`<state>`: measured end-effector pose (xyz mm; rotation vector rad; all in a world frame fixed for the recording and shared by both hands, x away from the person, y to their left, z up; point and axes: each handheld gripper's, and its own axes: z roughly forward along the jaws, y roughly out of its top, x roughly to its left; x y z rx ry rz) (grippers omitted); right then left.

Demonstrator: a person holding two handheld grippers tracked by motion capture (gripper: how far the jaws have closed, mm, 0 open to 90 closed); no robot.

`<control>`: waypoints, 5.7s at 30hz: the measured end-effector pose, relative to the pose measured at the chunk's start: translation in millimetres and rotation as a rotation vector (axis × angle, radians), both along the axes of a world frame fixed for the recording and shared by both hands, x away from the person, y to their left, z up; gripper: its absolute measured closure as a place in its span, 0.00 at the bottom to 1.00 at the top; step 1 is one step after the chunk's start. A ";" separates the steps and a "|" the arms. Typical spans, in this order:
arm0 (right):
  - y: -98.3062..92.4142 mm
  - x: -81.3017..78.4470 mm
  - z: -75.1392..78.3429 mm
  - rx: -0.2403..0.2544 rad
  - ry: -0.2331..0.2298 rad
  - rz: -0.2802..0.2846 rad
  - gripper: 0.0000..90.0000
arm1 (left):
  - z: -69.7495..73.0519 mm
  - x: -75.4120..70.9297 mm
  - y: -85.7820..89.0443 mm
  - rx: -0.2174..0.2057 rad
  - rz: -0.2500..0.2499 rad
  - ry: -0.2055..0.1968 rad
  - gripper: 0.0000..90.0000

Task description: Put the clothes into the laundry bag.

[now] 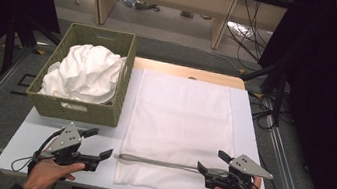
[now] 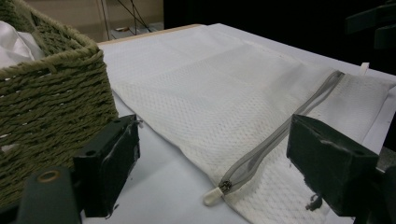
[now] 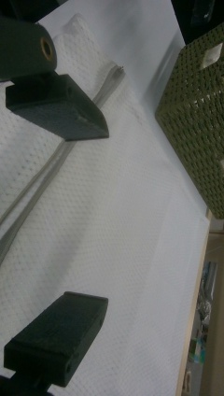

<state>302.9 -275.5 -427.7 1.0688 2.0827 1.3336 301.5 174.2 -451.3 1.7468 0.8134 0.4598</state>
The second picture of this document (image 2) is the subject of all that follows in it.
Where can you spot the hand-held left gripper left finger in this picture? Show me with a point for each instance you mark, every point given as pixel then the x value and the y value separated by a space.
pixel 107 161

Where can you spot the white mesh laundry bag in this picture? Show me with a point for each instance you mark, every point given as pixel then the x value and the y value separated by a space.
pixel 218 109

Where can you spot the white cloth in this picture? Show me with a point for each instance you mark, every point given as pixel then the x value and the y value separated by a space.
pixel 12 46

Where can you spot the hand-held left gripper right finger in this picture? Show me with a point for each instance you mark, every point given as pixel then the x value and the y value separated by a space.
pixel 333 165

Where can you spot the green woven basket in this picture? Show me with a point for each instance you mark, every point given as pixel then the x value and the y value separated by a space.
pixel 56 102

